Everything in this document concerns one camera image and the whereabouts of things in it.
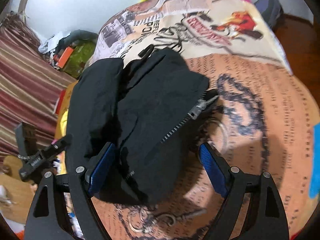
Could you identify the red striped curtain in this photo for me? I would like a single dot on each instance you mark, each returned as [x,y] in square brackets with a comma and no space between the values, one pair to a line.
[27,87]

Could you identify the wooden board with flower cut-outs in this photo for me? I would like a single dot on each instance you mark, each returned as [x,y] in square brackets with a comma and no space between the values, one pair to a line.
[15,195]

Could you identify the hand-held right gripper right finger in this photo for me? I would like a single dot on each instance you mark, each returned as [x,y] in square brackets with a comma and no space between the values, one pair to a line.
[212,170]

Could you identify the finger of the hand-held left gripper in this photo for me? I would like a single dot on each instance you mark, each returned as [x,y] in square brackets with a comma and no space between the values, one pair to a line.
[62,143]

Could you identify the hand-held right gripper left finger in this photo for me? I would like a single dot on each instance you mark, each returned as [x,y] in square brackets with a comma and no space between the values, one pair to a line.
[100,170]

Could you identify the orange box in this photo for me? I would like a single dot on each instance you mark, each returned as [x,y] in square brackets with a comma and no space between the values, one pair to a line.
[65,55]

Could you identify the green patterned bag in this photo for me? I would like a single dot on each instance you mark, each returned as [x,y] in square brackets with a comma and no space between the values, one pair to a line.
[80,58]

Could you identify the grey neck pillow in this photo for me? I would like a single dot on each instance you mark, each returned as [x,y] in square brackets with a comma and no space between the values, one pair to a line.
[80,35]

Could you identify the dark blue bag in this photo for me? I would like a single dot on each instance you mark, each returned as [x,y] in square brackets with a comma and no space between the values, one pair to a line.
[271,6]

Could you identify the black zip jacket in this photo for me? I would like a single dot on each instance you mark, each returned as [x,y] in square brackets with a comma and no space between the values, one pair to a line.
[140,120]

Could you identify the newspaper print blanket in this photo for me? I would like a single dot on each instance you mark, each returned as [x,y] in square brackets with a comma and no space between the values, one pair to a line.
[237,92]

